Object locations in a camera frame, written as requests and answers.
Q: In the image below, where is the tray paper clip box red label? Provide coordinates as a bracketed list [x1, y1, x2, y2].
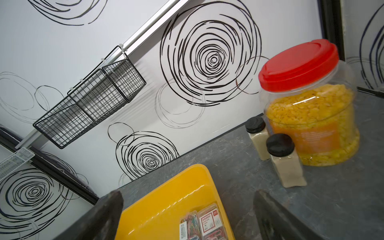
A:
[198, 203, 228, 240]

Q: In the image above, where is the tray box beside red label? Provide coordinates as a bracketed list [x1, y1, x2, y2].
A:
[179, 211, 202, 240]

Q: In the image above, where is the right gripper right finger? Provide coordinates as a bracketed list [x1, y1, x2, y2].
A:
[253, 190, 322, 240]

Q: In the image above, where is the rear black cap spice bottle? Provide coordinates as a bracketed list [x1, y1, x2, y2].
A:
[245, 117, 270, 161]

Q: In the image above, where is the black wire wall basket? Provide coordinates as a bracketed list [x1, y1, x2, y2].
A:
[33, 45, 147, 149]

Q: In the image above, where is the yellow plastic storage tray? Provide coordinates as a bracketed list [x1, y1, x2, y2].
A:
[115, 164, 235, 240]

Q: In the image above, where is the front black cap spice bottle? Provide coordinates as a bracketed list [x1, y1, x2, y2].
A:
[266, 134, 307, 188]

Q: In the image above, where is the red lid corn jar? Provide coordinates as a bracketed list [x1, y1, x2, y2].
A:
[259, 39, 360, 167]

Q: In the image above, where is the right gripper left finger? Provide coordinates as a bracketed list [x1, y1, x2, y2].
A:
[55, 190, 124, 240]

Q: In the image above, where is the black cap spice bottle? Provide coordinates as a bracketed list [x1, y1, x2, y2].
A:
[245, 117, 270, 161]
[266, 134, 307, 188]

